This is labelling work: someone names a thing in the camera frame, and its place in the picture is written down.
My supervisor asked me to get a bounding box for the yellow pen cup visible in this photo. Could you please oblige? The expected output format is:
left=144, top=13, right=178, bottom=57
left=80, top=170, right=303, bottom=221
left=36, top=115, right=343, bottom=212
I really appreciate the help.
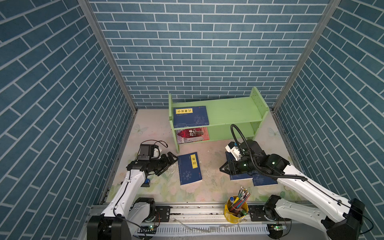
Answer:
left=224, top=196, right=249, bottom=224

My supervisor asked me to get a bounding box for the blue book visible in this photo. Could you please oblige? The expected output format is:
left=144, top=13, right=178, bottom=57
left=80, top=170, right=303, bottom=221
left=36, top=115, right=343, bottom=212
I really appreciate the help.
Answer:
left=178, top=152, right=203, bottom=186
left=252, top=174, right=278, bottom=187
left=225, top=152, right=253, bottom=181
left=173, top=106, right=210, bottom=129

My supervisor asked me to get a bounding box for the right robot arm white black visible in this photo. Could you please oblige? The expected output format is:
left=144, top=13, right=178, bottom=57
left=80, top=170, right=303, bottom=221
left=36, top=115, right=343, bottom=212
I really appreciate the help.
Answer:
left=220, top=140, right=365, bottom=240

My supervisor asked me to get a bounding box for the green wooden shelf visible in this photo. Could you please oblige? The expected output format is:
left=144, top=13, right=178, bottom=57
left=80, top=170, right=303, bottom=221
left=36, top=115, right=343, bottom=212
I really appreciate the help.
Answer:
left=169, top=87, right=270, bottom=153

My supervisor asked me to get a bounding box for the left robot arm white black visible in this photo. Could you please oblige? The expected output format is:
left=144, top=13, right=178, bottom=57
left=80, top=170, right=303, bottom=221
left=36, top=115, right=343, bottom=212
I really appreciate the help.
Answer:
left=87, top=141, right=179, bottom=240

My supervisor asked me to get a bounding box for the aluminium corner post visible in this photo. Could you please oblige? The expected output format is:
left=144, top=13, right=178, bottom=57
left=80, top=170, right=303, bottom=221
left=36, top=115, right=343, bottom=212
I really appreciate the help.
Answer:
left=77, top=0, right=138, bottom=113
left=272, top=0, right=343, bottom=113

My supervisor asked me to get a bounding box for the blue stapler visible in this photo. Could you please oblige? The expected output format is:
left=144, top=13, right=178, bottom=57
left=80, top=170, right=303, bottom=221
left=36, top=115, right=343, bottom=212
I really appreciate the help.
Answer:
left=141, top=179, right=151, bottom=188

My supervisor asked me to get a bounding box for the red pink Hamlet book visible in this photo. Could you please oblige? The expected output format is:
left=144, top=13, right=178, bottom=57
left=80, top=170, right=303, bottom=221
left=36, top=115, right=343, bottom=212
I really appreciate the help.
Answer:
left=176, top=127, right=210, bottom=144

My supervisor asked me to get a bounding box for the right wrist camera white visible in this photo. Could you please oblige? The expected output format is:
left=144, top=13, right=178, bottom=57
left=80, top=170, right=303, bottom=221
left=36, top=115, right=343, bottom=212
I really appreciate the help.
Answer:
left=225, top=142, right=242, bottom=161

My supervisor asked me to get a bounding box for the black corrugated cable right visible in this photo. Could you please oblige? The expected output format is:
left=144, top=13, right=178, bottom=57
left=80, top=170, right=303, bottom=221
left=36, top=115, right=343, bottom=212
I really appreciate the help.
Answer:
left=230, top=123, right=308, bottom=182

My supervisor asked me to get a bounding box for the aluminium corner post left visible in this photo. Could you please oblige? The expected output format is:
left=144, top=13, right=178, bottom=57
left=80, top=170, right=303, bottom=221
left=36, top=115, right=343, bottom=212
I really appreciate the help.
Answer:
left=77, top=0, right=138, bottom=113

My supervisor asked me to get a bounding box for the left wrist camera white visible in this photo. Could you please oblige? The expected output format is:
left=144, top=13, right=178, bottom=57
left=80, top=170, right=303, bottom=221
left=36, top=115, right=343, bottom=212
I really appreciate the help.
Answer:
left=151, top=146, right=161, bottom=159

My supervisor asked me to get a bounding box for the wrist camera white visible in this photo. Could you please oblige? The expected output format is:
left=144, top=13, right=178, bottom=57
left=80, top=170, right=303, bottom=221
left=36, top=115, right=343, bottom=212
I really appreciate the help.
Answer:
left=225, top=142, right=242, bottom=161
left=151, top=146, right=161, bottom=159

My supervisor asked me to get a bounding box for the aluminium corner post right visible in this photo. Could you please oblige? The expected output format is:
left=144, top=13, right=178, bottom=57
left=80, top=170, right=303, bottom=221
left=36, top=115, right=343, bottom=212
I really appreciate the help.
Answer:
left=272, top=0, right=343, bottom=113

